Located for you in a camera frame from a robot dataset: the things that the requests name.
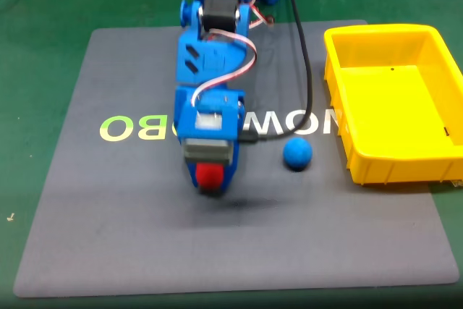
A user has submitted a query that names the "white red servo wire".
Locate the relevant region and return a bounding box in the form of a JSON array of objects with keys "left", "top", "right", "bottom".
[{"left": 190, "top": 0, "right": 275, "bottom": 108}]

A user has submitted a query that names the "grey mat with lettering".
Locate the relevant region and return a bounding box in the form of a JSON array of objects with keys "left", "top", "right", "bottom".
[{"left": 13, "top": 19, "right": 460, "bottom": 299}]

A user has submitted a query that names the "red ball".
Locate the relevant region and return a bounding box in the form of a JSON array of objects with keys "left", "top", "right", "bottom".
[{"left": 195, "top": 162, "right": 224, "bottom": 194}]

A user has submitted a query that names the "yellow plastic bin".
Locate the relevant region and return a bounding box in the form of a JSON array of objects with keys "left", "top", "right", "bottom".
[{"left": 323, "top": 23, "right": 463, "bottom": 186}]

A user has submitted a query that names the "black camera cable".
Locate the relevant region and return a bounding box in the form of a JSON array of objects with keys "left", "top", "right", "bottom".
[{"left": 238, "top": 0, "right": 314, "bottom": 144}]

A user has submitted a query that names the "silver camera box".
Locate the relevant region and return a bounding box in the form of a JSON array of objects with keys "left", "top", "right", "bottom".
[{"left": 183, "top": 136, "right": 234, "bottom": 169}]

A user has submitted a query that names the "blue ball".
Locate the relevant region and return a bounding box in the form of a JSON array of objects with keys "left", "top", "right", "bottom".
[{"left": 282, "top": 137, "right": 313, "bottom": 170}]

